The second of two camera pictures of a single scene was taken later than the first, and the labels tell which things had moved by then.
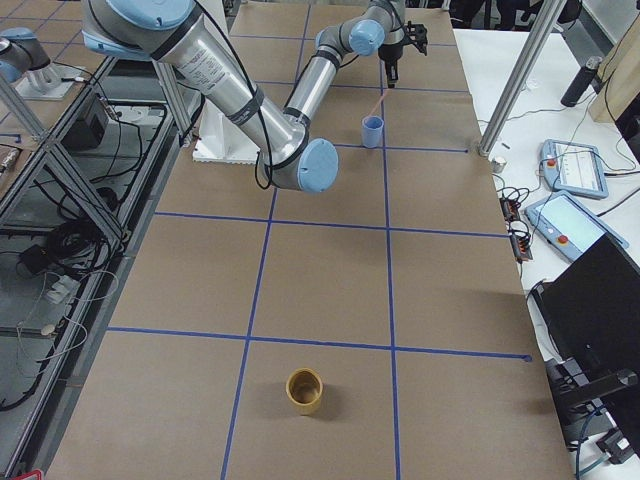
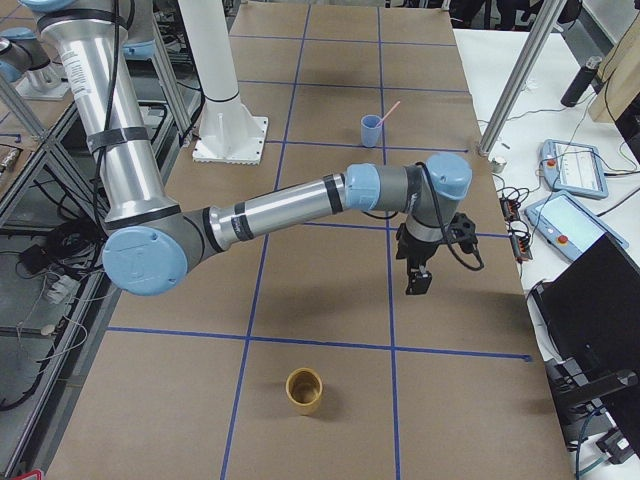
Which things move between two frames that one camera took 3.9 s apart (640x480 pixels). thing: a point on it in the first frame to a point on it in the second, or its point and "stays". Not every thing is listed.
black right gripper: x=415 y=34 to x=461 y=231
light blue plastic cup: x=372 y=129 stays
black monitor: x=592 y=307 stays
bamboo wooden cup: x=304 y=388 stays
